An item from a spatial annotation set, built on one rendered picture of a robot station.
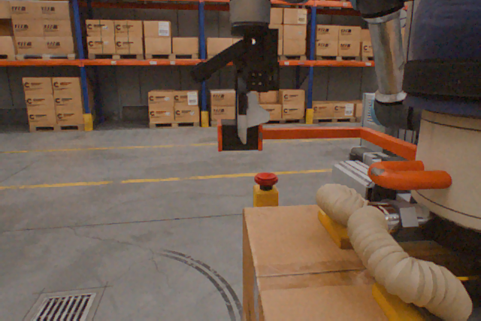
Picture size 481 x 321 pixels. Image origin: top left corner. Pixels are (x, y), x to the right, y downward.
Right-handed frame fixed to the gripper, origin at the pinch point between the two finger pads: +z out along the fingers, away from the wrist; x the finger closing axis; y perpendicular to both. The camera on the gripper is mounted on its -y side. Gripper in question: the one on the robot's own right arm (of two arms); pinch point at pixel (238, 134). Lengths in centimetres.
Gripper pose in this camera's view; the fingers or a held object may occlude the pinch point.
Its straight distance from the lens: 59.6
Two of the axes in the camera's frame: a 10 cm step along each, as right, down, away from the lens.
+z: 0.0, 9.7, 2.4
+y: 10.0, -0.2, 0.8
